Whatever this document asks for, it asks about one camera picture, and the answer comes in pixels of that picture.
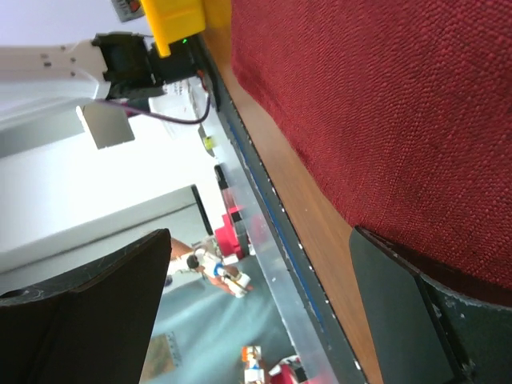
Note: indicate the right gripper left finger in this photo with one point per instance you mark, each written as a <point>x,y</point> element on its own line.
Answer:
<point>92,324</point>

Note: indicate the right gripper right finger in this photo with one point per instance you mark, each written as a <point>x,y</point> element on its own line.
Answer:
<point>429,322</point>

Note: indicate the dark red cloth napkin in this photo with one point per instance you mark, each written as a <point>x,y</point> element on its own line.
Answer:
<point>401,112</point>

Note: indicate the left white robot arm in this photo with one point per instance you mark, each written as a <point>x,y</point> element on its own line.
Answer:
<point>40,80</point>

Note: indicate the person in background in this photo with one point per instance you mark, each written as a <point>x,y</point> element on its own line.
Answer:
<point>184,258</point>

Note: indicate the red background object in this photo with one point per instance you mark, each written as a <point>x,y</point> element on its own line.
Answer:
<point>232,238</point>

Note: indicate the yellow plastic bin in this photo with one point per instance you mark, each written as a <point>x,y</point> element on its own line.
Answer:
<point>172,21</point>

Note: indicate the aluminium frame rail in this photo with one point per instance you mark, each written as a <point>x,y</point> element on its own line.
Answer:
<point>264,240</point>

